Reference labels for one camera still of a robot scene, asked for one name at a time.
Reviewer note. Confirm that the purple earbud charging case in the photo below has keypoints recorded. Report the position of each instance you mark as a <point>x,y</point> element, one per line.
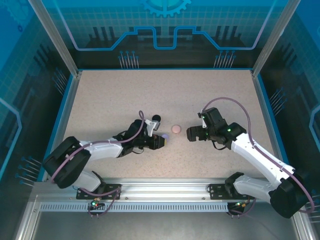
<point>165,137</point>

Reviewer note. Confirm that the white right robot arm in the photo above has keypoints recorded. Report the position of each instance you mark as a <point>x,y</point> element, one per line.
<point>252,152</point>

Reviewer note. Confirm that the small connector board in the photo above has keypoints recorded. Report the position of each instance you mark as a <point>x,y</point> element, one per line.
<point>240,203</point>
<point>96,203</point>

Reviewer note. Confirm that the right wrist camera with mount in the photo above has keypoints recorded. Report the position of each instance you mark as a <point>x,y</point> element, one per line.
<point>204,122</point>

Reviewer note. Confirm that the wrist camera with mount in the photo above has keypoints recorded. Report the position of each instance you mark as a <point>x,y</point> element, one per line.
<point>150,125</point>
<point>204,122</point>

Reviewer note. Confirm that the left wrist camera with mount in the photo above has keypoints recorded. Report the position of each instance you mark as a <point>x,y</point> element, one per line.
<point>150,125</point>

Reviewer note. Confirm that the long aluminium base rail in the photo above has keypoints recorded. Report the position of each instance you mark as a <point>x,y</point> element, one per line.
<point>162,190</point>

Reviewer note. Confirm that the aluminium side rail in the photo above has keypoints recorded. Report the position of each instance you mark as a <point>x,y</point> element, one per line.
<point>269,125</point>
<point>70,100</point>

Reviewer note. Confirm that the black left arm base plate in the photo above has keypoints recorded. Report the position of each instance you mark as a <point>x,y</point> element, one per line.
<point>112,191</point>

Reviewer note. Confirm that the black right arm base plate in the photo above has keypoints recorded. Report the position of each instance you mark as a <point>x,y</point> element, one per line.
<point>215,192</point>

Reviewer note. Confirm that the aluminium frame post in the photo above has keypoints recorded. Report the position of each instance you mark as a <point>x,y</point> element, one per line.
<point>273,37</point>
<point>57,37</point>

